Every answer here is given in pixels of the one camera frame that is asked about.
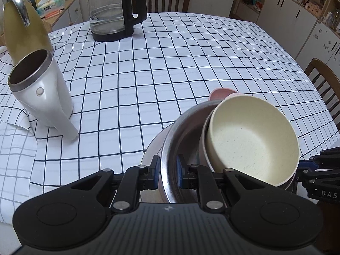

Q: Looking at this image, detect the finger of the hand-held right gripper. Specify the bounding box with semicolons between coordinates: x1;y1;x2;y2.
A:
293;166;340;185
308;147;340;169

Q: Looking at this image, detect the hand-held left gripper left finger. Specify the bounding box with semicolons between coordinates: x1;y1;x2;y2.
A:
70;154;162;213

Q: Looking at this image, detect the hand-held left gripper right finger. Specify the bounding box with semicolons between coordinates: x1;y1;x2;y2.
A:
176;154;269;213

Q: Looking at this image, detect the large white plate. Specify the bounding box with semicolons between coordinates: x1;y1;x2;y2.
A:
140;123;176;205

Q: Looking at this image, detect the large stainless steel bowl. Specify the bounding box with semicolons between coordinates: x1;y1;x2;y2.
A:
161;101;299;205

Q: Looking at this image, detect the cream bowl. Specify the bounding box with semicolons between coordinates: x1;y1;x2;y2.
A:
206;94;300;187

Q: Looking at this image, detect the pink bear-shaped plate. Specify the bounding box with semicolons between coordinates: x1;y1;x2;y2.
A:
208;88;238;102

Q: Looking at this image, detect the white checked tablecloth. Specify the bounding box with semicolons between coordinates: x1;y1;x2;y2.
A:
0;12;340;225

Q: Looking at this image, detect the white electric kettle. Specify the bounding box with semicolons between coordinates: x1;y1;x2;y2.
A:
7;49;79;142

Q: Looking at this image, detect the wooden side cabinet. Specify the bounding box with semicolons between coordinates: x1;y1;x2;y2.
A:
40;0;84;31

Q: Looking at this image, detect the yellow thermos jug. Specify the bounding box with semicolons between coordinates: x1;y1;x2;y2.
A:
0;0;54;64

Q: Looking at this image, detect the white wall cabinet unit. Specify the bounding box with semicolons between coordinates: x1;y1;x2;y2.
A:
262;0;340;67

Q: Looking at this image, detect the glass kettle with black handle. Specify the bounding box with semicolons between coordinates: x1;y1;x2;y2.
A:
85;0;147;42

